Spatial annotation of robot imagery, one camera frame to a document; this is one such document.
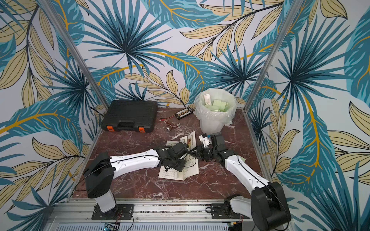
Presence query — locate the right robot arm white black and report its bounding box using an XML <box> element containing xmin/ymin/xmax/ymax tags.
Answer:
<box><xmin>196</xmin><ymin>133</ymin><xmax>292</xmax><ymax>231</ymax></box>

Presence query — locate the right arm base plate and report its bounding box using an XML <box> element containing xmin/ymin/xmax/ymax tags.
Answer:
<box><xmin>206</xmin><ymin>203</ymin><xmax>241</xmax><ymax>219</ymax></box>

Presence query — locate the black plastic tool case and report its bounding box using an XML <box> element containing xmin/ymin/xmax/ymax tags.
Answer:
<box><xmin>100</xmin><ymin>100</ymin><xmax>158</xmax><ymax>133</ymax></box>

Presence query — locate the white bin with plastic bag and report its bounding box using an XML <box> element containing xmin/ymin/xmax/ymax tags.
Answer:
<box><xmin>194</xmin><ymin>89</ymin><xmax>237</xmax><ymax>134</ymax></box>

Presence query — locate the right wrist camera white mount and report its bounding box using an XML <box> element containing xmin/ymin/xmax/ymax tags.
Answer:
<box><xmin>199</xmin><ymin>135</ymin><xmax>212</xmax><ymax>148</ymax></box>

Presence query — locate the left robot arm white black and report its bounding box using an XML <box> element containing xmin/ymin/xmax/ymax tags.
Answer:
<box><xmin>83</xmin><ymin>142</ymin><xmax>188</xmax><ymax>216</ymax></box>

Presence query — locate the black terminal board with connectors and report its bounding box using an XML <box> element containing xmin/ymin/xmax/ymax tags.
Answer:
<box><xmin>174</xmin><ymin>107</ymin><xmax>193</xmax><ymax>120</ymax></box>

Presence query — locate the Chinese picture book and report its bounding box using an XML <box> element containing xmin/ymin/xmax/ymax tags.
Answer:
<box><xmin>159</xmin><ymin>131</ymin><xmax>199</xmax><ymax>181</ymax></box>

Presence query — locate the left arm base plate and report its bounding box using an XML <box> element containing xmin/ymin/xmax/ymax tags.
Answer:
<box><xmin>92</xmin><ymin>204</ymin><xmax>135</xmax><ymax>220</ymax></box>

